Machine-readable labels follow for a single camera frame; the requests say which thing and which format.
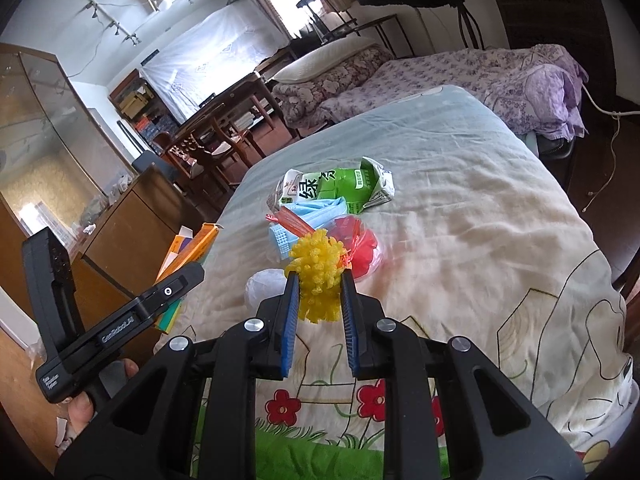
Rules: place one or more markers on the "yellow spiky ball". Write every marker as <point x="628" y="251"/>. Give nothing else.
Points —
<point x="317" y="265"/>

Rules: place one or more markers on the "wooden armchair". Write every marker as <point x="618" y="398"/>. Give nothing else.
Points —
<point x="210" y="150"/>

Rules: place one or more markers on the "shelf with boxes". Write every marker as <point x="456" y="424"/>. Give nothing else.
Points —
<point x="135" y="105"/>

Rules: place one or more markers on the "white plastic sheet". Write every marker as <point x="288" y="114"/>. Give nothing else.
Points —
<point x="215" y="55"/>

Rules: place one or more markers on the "purple floral bedsheet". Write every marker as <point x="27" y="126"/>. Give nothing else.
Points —
<point x="425" y="75"/>

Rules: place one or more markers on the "dark wooden chair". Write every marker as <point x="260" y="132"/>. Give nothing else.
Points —
<point x="631" y="270"/>
<point x="325" y="20"/>

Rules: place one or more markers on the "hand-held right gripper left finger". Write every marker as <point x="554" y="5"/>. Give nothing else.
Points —
<point x="291" y="320"/>

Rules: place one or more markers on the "white pillow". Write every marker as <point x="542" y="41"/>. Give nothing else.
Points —
<point x="325" y="60"/>

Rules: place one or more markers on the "wooden table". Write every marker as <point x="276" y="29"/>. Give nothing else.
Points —
<point x="250" y="95"/>

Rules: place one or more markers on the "wooden cabinet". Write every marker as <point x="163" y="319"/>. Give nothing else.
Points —
<point x="130" y="220"/>

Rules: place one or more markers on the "lilac ruffled cloth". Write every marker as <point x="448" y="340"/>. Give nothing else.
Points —
<point x="550" y="100"/>

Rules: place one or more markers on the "red patterned snack wrapper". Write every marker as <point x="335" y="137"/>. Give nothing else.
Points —
<point x="290" y="222"/>

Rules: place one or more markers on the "glass display cabinet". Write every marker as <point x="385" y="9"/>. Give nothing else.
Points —
<point x="45" y="135"/>

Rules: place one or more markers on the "person's left hand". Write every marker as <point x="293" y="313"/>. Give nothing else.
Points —
<point x="80" y="415"/>

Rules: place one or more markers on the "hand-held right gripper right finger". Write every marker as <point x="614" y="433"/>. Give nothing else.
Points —
<point x="350" y="320"/>

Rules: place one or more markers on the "green white drink carton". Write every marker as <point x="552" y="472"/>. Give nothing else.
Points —
<point x="340" y="187"/>

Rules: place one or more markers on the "blue face mask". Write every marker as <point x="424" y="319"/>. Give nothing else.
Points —
<point x="320" y="212"/>

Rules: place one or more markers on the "folded floral quilt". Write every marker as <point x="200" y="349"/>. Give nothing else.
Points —
<point x="335" y="85"/>

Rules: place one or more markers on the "orange cardboard box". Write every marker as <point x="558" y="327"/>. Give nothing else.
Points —
<point x="200" y="247"/>

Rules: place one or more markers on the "round black side table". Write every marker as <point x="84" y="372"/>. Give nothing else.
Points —
<point x="380" y="20"/>

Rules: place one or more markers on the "red translucent plastic cup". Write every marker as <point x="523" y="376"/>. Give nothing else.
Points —
<point x="362" y="247"/>

